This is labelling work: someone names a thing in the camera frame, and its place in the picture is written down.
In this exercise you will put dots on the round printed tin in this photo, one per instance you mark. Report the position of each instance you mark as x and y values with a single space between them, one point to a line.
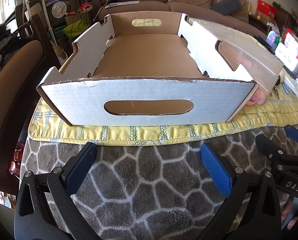
60 9

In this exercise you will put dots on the green bag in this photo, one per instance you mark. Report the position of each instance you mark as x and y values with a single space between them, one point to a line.
76 30

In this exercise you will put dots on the red shiny object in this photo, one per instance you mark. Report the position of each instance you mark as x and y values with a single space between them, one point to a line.
16 160

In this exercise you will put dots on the white tissue packet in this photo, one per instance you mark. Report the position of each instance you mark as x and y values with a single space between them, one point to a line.
286 57

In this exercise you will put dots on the white pipe stand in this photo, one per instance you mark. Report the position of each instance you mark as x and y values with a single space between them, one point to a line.
45 12

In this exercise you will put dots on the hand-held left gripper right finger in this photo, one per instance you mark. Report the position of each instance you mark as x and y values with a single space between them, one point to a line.
215 172

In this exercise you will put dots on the brown upholstered chair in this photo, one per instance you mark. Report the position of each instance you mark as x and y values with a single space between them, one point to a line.
11 80

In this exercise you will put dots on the white cardboard box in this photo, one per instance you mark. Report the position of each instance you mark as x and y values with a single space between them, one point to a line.
149 105

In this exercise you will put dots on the yellow plaid cloth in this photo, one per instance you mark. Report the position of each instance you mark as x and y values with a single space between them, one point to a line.
139 132

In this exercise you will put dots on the grey cushion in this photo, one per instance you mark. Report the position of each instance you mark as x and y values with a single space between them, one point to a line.
226 5

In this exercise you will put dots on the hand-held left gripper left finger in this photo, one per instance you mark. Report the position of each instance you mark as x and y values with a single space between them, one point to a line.
81 171

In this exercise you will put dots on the brown sofa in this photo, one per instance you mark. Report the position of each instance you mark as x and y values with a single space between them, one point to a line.
189 7

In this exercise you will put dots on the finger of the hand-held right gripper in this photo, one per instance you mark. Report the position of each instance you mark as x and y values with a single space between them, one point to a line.
268 147
295 133

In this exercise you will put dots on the red white packet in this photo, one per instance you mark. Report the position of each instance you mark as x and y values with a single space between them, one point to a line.
297 45

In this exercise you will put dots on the red box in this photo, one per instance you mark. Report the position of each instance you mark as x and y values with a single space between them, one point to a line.
265 10

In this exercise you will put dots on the purple plastic container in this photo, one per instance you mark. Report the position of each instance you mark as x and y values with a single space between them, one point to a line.
272 40

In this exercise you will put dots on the grey patterned blanket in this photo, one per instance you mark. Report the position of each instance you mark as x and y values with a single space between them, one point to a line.
144 180

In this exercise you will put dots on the person's leg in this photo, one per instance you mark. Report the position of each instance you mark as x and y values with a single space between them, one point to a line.
290 207

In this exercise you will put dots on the white paper sheet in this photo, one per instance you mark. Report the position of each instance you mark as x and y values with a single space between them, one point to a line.
121 4

